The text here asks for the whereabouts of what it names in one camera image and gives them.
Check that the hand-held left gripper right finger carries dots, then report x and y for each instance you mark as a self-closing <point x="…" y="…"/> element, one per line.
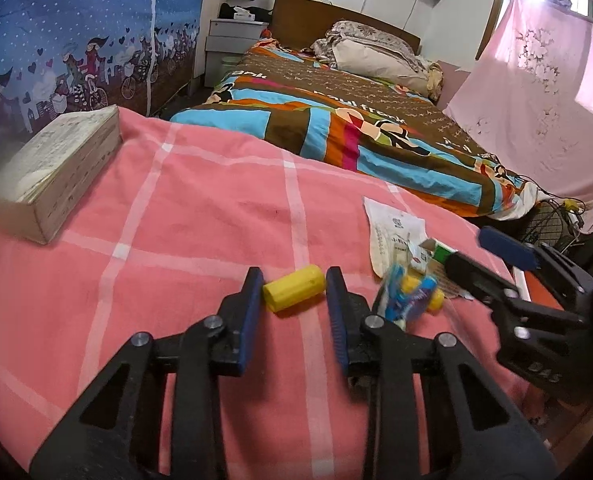
<point x="336" y="320"/>

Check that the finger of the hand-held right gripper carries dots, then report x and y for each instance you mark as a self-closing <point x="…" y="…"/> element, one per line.
<point x="501" y="247"/>
<point x="471" y="272"/>

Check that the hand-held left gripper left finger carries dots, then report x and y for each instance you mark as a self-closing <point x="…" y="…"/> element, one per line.
<point x="251" y="310"/>

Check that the small green white box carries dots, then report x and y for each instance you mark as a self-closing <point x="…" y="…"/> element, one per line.
<point x="439" y="252"/>

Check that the yellow cylinder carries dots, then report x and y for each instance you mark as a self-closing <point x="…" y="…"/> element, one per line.
<point x="294" y="287"/>

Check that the blue plastic wrapper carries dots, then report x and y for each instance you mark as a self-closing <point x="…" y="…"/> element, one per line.
<point x="406" y="297"/>

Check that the white printed paper packet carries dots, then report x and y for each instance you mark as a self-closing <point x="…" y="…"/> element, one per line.
<point x="394" y="235"/>

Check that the black floor fan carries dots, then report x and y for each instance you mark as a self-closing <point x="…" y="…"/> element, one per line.
<point x="546" y="220"/>

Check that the pink checked blanket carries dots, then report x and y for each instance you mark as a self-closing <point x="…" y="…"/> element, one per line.
<point x="176" y="235"/>

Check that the pink embroidered hanging sheet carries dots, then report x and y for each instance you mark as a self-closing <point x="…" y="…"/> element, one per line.
<point x="541" y="125"/>

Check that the yellow crumpled cloth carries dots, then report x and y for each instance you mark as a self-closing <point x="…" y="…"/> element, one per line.
<point x="435" y="82"/>

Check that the colourful patterned quilt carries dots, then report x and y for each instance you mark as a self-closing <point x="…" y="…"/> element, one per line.
<point x="326" y="125"/>

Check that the cream pillow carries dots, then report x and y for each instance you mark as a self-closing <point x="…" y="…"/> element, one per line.
<point x="381" y="62"/>

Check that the thick beige book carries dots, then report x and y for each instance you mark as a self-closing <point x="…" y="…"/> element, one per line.
<point x="71" y="175"/>

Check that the floral pillow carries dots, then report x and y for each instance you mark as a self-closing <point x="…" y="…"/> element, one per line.
<point x="371" y="40"/>

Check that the grey nightstand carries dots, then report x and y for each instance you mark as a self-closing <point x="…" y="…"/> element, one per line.
<point x="231" y="40"/>

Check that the brown wooden headboard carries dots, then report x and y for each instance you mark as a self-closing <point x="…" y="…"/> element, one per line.
<point x="296" y="15"/>

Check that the blue dotted fabric wardrobe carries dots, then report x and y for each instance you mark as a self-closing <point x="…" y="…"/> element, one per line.
<point x="76" y="25"/>

